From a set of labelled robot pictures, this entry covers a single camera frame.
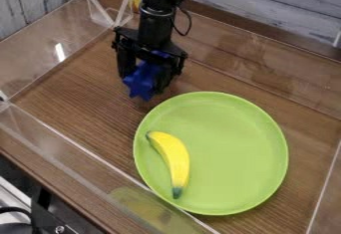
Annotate green plate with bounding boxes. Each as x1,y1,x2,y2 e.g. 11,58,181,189
134,92,289,216

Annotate yellow toy banana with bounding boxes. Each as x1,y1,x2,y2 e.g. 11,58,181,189
146,131,190,199

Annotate blue star-shaped block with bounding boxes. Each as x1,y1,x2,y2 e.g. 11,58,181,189
122,60,161,101

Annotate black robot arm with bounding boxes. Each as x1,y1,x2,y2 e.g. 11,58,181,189
112,0,191,101

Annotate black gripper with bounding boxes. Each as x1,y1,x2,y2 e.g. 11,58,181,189
112,27,187,93

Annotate clear acrylic tray walls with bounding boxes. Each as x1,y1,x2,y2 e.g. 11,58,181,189
0,0,341,234

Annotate black cable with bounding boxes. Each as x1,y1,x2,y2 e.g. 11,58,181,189
0,207,37,234

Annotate black metal bracket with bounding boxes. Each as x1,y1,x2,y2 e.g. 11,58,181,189
31,185,106,234

